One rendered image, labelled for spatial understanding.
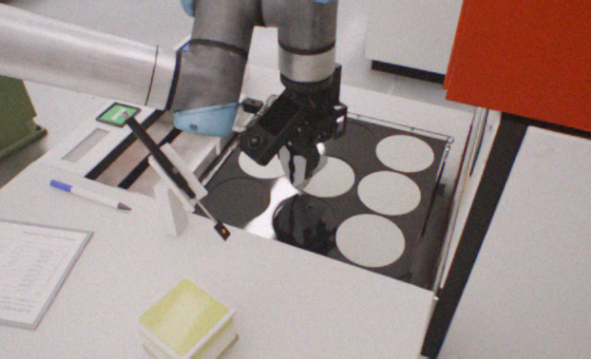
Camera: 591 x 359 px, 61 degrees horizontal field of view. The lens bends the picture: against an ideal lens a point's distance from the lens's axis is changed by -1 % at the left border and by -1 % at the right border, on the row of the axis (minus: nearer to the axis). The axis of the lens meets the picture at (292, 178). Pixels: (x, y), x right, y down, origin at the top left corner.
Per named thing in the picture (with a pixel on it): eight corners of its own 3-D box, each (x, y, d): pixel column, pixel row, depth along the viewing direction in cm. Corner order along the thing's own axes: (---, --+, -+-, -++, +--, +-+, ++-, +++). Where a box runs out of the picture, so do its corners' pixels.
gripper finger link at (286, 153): (318, 176, 84) (320, 131, 77) (292, 193, 81) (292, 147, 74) (305, 166, 85) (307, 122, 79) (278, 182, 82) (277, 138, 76)
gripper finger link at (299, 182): (332, 185, 82) (334, 141, 76) (304, 203, 79) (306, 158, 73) (318, 176, 84) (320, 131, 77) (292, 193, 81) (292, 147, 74)
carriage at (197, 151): (251, 115, 106) (250, 103, 104) (150, 237, 81) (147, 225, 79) (218, 106, 108) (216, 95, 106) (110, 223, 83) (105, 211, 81)
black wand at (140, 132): (116, 117, 56) (123, 113, 56) (123, 110, 57) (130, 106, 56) (221, 241, 64) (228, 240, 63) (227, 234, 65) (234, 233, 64)
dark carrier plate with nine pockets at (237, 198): (447, 142, 92) (448, 141, 92) (401, 289, 69) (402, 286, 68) (275, 102, 102) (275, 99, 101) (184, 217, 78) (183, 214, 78)
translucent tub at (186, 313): (241, 343, 55) (237, 309, 50) (192, 396, 51) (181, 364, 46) (194, 307, 58) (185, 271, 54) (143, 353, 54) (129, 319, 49)
